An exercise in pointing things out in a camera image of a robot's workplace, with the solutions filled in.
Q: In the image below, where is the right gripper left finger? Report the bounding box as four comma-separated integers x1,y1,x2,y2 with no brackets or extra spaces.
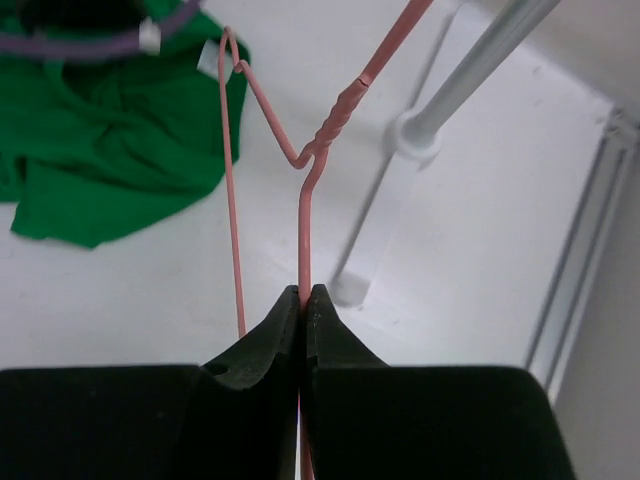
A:
1,286,300,479

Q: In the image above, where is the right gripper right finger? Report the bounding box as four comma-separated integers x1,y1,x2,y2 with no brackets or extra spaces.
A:
305,285,575,479

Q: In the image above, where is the pink wire hanger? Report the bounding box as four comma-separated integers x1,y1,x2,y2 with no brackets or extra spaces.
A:
217,0,436,480

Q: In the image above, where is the green t shirt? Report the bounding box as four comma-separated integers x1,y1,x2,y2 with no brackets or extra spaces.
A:
1,13,247,248

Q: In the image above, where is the metal clothes rack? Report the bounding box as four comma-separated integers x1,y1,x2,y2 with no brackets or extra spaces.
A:
330,0,557,307

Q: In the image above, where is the aluminium rail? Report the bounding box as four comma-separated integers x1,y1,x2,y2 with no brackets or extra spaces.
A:
525,107,639,402

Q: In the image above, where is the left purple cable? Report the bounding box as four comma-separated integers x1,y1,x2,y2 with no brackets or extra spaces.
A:
0,0,204,59

